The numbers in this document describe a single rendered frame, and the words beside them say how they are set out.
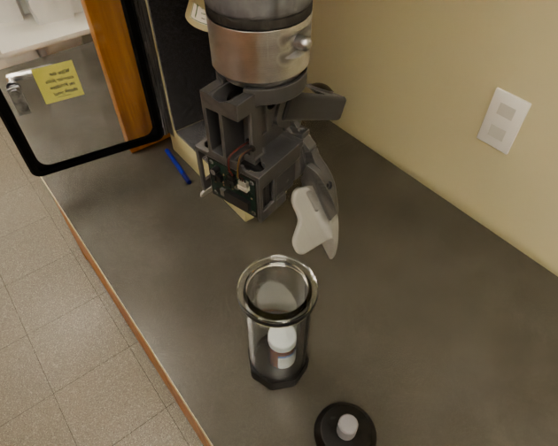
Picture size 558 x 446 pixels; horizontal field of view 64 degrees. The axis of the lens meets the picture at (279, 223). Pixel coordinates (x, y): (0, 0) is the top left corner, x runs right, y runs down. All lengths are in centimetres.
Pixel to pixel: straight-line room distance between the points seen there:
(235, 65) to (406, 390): 61
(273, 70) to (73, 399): 171
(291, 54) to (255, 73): 3
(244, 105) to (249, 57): 3
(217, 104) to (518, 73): 68
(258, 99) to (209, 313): 57
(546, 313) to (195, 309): 65
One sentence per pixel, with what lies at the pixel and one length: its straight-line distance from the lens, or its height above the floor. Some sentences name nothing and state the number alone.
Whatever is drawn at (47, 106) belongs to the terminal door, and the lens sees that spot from 104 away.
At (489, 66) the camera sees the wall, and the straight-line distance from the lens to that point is 95.
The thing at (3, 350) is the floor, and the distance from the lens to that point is 215.
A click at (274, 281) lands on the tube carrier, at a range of 66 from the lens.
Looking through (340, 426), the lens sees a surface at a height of 101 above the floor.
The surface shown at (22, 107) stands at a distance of 102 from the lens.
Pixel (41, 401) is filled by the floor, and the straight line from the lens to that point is 198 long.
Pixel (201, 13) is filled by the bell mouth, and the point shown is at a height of 134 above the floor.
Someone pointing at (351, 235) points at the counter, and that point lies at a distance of 96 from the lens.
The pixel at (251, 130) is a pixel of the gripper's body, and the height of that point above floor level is 145.
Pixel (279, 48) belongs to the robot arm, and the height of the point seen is 152.
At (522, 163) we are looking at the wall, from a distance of 99.
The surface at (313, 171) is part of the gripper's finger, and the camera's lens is 40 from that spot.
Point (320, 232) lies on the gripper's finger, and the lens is 44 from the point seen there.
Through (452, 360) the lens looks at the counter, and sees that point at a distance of 85.
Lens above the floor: 166
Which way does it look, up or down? 48 degrees down
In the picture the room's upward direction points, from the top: straight up
